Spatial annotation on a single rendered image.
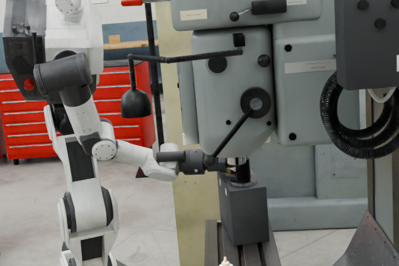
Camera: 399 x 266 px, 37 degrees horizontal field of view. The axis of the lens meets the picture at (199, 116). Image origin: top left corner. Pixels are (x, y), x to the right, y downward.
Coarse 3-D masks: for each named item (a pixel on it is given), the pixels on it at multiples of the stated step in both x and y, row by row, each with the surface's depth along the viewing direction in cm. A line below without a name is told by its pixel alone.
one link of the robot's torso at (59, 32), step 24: (24, 0) 190; (48, 0) 191; (24, 24) 182; (48, 24) 183; (72, 24) 184; (96, 24) 189; (24, 48) 180; (48, 48) 178; (72, 48) 180; (96, 48) 183; (24, 72) 187; (96, 72) 188; (24, 96) 195; (48, 96) 195
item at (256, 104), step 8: (248, 88) 137; (256, 88) 135; (248, 96) 135; (256, 96) 135; (264, 96) 135; (240, 104) 136; (248, 104) 135; (256, 104) 135; (264, 104) 135; (248, 112) 136; (256, 112) 136; (264, 112) 136; (240, 120) 136; (232, 136) 137; (224, 144) 137; (216, 152) 138; (208, 160) 138
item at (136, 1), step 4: (124, 0) 153; (128, 0) 153; (132, 0) 152; (136, 0) 152; (140, 0) 152; (144, 0) 153; (148, 0) 153; (152, 0) 153; (156, 0) 153; (160, 0) 153; (164, 0) 153; (168, 0) 153; (124, 4) 153; (128, 4) 153; (132, 4) 153; (136, 4) 153; (140, 4) 153
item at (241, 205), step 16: (224, 176) 201; (256, 176) 199; (224, 192) 196; (240, 192) 188; (256, 192) 188; (224, 208) 200; (240, 208) 189; (256, 208) 190; (224, 224) 204; (240, 224) 190; (256, 224) 191; (240, 240) 191; (256, 240) 192
